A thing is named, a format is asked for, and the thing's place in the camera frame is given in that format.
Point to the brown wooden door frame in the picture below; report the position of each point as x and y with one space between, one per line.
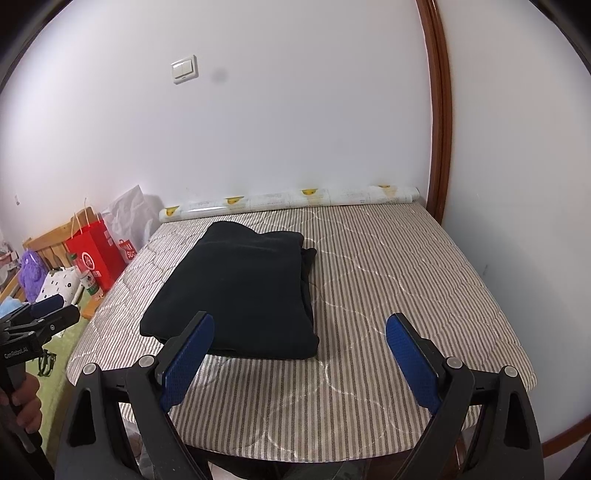
438 115

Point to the purple plush toy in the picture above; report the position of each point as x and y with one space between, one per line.
32 277

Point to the black sweatshirt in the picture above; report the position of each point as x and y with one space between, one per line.
240 286

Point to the wooden headboard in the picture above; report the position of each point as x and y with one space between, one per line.
55 235

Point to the rolled white paper sheet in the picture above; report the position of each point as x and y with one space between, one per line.
277 201

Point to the light blue cloth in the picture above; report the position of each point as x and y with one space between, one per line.
10 307

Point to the brown wooden baseboard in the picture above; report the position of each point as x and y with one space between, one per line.
568 438

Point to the person's left hand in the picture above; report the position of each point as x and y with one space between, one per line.
30 406

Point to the white wall light switch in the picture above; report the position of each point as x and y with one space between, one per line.
184 69

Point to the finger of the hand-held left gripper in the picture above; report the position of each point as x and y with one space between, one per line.
55 319
46 305

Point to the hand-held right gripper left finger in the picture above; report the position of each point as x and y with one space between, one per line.
189 360

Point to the white flower-print pillow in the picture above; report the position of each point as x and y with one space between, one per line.
60 284

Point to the white plastic shopping bag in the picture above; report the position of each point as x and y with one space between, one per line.
134 212

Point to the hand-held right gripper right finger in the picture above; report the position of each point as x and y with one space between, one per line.
411 364

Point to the wooden nightstand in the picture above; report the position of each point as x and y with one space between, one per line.
92 307

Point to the red paper shopping bag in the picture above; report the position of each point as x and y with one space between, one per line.
99 258

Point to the striped quilted mattress pad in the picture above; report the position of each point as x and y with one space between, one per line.
392 277

